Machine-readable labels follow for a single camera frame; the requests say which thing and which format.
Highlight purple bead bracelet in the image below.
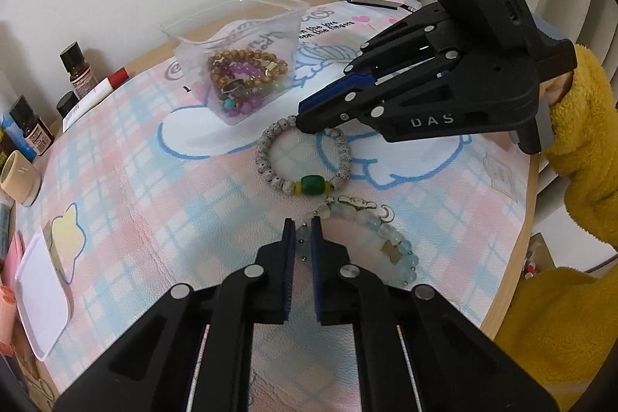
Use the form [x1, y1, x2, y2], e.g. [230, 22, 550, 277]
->
[193, 62, 272, 117]

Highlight small black jar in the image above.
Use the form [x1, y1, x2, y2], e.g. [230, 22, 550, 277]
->
[55, 91, 81, 119]

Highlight yellow fleece clothing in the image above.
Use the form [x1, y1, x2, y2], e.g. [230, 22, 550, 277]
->
[495, 264, 618, 412]

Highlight white rectangular tray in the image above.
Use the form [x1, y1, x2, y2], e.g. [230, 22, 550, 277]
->
[16, 225, 74, 363]

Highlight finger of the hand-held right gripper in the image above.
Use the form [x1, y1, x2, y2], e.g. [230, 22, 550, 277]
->
[297, 3, 459, 112]
[296, 59, 455, 134]

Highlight dark essential oil bottle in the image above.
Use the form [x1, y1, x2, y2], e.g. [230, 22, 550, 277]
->
[59, 41, 100, 99]
[8, 95, 54, 160]

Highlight pink blue plaid desk mat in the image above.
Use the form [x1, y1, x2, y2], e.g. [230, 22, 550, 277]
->
[14, 0, 533, 399]

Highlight light blue bead bracelet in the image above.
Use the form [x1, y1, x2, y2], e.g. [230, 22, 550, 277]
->
[294, 195, 420, 286]

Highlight pink tube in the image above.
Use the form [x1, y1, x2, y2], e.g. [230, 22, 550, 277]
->
[0, 284, 21, 346]

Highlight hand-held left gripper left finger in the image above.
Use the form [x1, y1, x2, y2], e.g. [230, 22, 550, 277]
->
[52, 218, 297, 412]

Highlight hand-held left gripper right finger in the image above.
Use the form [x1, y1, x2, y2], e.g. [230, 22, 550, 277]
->
[311, 216, 562, 412]

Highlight white tube red cap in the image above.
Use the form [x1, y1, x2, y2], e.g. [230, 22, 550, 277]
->
[61, 66, 131, 131]

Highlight grey bead bracelet green stone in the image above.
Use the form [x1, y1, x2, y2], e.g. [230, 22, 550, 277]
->
[255, 115, 351, 201]

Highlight person's right hand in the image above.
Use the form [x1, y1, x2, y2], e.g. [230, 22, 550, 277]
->
[543, 71, 575, 105]

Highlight small beige cup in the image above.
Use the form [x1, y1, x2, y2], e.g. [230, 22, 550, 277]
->
[0, 150, 42, 207]

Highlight amber bead bracelet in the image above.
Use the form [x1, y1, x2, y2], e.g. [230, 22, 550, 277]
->
[207, 48, 289, 90]

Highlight person's right forearm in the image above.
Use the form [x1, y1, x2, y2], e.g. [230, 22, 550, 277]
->
[545, 44, 618, 227]

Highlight clear plastic container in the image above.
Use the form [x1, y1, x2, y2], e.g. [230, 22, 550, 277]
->
[161, 0, 310, 129]

